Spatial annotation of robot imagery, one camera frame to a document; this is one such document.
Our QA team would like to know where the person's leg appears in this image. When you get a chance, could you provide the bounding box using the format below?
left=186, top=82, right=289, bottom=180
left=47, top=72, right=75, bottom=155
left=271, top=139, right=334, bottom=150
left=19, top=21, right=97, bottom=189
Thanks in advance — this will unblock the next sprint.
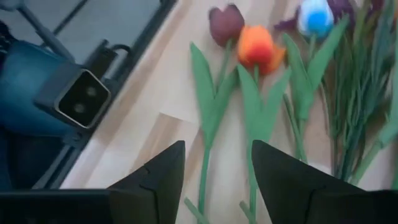
left=0, top=40, right=75, bottom=138

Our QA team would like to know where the purple flower spray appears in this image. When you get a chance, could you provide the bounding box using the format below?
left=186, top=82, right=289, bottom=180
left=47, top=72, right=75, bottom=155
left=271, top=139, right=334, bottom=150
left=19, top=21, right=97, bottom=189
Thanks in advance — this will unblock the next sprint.
left=323, top=0, right=398, bottom=187
left=274, top=14, right=300, bottom=32

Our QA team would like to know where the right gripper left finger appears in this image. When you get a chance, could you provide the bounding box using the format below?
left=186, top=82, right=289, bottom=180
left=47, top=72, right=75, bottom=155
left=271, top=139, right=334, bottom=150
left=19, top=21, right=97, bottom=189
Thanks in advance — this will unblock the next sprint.
left=107, top=139, right=187, bottom=224

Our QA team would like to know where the dark red tulip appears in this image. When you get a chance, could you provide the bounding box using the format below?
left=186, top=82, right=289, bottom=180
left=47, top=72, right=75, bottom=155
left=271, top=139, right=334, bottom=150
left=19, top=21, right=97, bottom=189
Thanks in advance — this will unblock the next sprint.
left=183, top=2, right=246, bottom=224

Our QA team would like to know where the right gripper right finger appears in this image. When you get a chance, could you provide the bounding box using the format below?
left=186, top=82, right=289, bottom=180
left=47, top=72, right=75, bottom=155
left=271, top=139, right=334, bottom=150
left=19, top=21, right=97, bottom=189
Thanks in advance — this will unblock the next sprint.
left=251, top=139, right=398, bottom=224

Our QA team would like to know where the orange tulip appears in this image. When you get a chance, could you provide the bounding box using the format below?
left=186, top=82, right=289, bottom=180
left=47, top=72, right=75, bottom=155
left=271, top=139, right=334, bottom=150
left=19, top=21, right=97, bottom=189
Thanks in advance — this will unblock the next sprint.
left=236, top=24, right=292, bottom=224

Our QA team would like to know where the small silver-rimmed black camera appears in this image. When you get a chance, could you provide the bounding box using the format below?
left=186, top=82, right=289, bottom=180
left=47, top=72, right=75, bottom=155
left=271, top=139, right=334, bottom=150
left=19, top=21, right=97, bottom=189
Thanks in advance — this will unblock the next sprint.
left=33, top=67, right=112, bottom=129

